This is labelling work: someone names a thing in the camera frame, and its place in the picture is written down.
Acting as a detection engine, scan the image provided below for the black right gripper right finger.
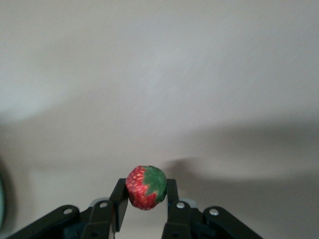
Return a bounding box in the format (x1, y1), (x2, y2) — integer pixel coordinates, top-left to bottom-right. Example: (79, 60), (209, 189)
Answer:
(161, 178), (264, 239)

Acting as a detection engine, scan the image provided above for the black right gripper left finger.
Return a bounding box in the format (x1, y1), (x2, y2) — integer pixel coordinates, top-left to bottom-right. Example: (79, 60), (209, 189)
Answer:
(4, 178), (130, 239)

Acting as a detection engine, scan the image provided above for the brown table cloth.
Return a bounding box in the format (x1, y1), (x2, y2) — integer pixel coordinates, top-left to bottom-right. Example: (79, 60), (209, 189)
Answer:
(0, 0), (319, 239)

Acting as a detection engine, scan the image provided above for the red toy strawberry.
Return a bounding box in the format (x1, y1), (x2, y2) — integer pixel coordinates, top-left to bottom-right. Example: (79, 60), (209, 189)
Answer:
(125, 164), (167, 211)

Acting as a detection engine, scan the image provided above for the pale green round plate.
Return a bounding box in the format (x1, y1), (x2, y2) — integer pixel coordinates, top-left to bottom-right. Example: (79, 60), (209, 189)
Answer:
(0, 159), (7, 230)

